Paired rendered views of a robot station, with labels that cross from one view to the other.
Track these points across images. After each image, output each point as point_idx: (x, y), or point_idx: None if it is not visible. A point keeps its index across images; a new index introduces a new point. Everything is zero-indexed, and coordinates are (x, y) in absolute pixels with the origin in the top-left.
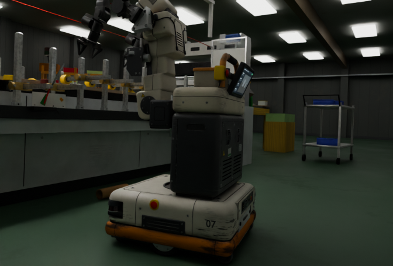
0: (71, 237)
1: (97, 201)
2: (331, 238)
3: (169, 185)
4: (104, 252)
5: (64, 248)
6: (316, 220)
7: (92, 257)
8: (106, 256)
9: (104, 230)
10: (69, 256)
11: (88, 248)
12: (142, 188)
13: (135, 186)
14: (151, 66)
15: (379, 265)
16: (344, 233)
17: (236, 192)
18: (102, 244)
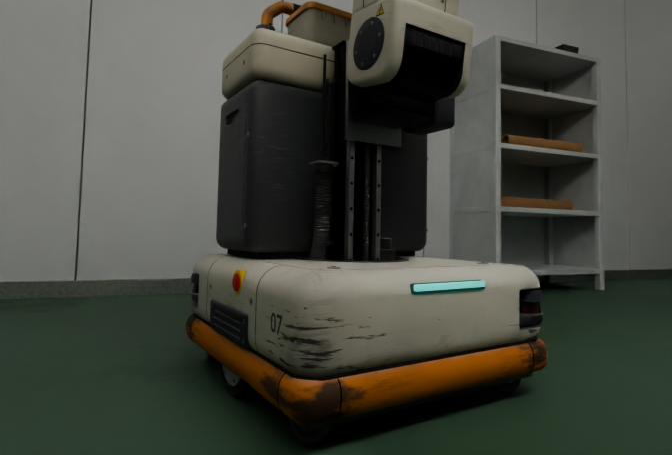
0: (660, 432)
1: None
2: (146, 327)
3: (426, 238)
4: (544, 381)
5: (647, 405)
6: (37, 343)
7: (568, 378)
8: (539, 374)
9: (557, 433)
10: (619, 387)
11: (586, 395)
12: (461, 262)
13: (473, 264)
14: None
15: None
16: (104, 326)
17: None
18: (554, 395)
